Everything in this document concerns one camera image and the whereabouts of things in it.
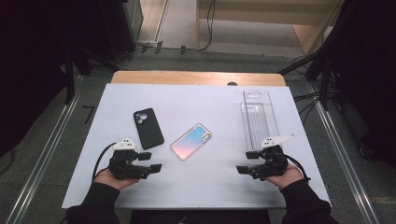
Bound iridescent phone case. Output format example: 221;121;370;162
169;122;213;161

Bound black metal stand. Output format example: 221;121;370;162
62;43;120;105
278;46;335;111

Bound clear plastic tray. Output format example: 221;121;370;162
240;89;280;152

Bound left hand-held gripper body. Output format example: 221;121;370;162
107;137;153;181

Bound black hanging cable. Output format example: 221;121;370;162
197;0;218;52

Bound left hand-held gripper cable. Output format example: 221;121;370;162
92;142;118;183

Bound white board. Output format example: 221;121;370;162
61;83;331;209

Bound person's left hand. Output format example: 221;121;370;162
92;168;139;191

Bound person's right hand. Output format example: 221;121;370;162
265;163;304;190

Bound grey cabinet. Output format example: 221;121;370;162
120;0;145;45

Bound metal floor rail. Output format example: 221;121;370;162
6;92;81;224
313;99;381;224

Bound light wooden cabinet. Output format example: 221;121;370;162
195;0;344;57

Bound black floor cables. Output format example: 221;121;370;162
292;90;326;125

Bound black phone case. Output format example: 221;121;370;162
133;107;165;150

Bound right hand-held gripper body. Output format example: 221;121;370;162
247;133;296;181

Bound right hand-held gripper cable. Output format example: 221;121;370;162
284;154;312;183

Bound hand-held gripper cable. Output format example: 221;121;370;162
92;142;118;183
284;154;312;183

